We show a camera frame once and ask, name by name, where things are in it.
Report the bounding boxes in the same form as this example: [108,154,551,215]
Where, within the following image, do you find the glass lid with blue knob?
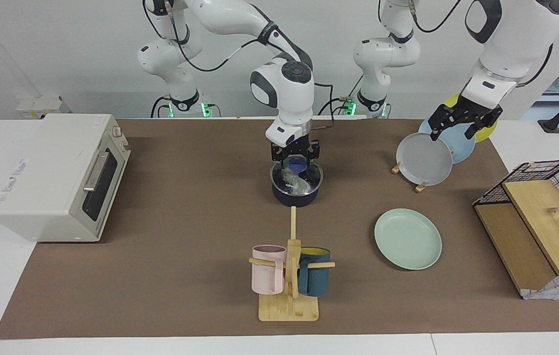
[270,157,324,195]

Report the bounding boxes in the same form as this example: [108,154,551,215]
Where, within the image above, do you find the yellow plate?
[445,93,498,143]

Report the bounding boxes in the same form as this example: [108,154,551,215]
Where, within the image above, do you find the light blue plate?
[418,117,476,164]

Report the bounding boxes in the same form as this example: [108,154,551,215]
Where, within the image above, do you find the grey plate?
[396,132,453,187]

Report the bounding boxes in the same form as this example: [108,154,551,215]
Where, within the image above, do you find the wooden plate rack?
[391,162,429,193]

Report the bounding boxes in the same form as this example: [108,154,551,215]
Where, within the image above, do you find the pale green plate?
[374,208,443,271]

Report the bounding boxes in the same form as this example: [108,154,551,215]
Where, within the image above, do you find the pink mug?
[252,245,288,295]

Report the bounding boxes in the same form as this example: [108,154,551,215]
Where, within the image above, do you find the dark teal mug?
[298,247,332,297]

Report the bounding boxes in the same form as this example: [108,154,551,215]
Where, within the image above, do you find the brown table mat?
[0,118,559,340]

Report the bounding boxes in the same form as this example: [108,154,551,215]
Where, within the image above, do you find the wooden mug tree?
[249,206,335,322]

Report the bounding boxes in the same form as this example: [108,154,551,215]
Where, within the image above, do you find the cream toaster oven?
[0,113,132,243]

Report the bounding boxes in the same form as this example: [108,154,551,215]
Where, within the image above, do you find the dark pot with purple handle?
[270,160,324,208]

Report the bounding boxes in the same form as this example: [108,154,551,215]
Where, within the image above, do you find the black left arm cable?
[408,0,467,34]

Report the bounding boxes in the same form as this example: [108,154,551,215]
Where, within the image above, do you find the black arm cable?
[142,0,280,72]
[408,0,467,34]

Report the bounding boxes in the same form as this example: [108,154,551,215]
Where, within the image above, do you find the wooden shelf with wire basket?
[473,159,559,300]

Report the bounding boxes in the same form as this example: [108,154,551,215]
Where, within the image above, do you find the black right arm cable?
[142,0,280,72]

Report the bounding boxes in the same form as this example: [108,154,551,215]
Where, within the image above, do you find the white wall outlet box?
[16,96,70,120]

